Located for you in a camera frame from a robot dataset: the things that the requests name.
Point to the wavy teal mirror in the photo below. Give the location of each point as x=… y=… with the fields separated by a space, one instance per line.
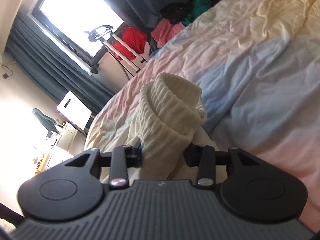
x=47 y=122

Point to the teal curtain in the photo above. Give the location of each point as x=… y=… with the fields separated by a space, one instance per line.
x=51 y=69

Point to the white knit jacket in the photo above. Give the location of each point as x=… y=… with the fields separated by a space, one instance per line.
x=168 y=118

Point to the white drawer dresser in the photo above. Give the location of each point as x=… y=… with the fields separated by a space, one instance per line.
x=69 y=143

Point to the pastel bed duvet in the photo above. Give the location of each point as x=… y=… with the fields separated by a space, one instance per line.
x=257 y=63

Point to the green black clothes pile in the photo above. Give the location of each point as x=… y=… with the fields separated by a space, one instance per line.
x=185 y=13

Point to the window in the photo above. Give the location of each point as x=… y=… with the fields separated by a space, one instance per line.
x=70 y=21

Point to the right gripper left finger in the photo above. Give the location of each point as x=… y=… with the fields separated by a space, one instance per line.
x=76 y=187

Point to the white black chair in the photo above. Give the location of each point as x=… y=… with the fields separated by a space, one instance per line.
x=75 y=111

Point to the red bag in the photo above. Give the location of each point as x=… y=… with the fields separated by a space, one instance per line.
x=135 y=39

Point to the pink clothes pile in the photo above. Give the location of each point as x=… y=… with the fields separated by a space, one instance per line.
x=165 y=31

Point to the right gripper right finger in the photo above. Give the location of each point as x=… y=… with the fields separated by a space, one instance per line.
x=247 y=186

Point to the white tripod stand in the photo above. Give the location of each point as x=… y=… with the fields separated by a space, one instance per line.
x=106 y=36

